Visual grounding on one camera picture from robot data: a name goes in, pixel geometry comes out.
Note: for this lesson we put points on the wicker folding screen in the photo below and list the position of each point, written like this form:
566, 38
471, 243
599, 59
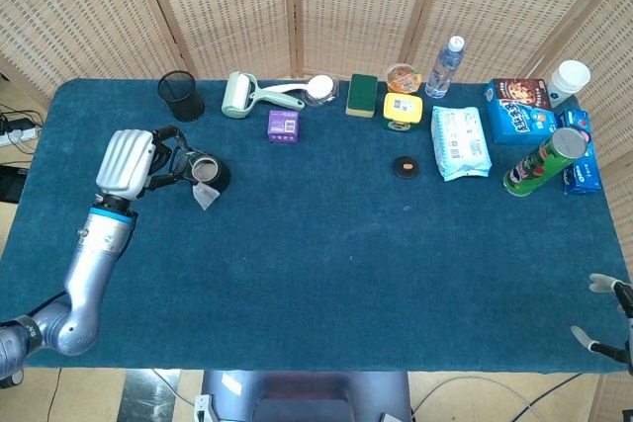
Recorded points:
346, 7

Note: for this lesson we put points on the light blue wet wipes pack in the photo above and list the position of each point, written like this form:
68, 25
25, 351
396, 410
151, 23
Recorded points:
460, 143

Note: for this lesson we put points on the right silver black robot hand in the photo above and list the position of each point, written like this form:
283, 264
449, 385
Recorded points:
628, 343

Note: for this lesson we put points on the yellow small box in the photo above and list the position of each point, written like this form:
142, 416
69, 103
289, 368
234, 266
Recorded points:
403, 108

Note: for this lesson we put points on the clear round container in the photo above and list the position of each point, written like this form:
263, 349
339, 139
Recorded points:
321, 87

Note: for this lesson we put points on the pale green lint roller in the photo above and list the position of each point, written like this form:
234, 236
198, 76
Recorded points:
237, 96

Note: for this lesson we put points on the black mesh pen holder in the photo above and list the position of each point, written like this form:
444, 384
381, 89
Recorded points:
185, 106

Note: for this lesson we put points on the round candy jar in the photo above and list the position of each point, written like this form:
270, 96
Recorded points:
404, 78

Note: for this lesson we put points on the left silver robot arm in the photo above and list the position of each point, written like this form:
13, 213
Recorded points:
91, 264

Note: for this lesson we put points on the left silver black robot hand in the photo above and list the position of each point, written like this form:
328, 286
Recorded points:
123, 162

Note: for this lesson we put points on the blue table cloth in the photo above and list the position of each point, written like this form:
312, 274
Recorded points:
316, 269

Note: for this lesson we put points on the clear plastic water bottle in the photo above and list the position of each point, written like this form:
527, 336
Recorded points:
442, 71

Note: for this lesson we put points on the dark robot base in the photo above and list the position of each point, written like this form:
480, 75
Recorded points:
297, 397

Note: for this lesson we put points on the green yellow sponge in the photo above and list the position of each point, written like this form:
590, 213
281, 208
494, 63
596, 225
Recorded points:
361, 93

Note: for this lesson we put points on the purple small box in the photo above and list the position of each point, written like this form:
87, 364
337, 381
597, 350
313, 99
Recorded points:
283, 128

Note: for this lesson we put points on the black floor device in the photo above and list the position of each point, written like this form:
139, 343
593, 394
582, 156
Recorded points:
10, 185

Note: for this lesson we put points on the white power strip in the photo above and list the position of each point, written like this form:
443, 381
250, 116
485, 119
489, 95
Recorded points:
20, 136

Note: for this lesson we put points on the black round lid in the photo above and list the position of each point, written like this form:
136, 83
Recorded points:
403, 172

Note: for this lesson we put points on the green chips can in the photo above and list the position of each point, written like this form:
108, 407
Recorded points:
536, 167

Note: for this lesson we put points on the blue Oreo box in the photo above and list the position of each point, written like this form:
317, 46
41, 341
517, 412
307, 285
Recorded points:
586, 170

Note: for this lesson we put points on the blue cookie box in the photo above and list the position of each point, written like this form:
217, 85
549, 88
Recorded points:
516, 115

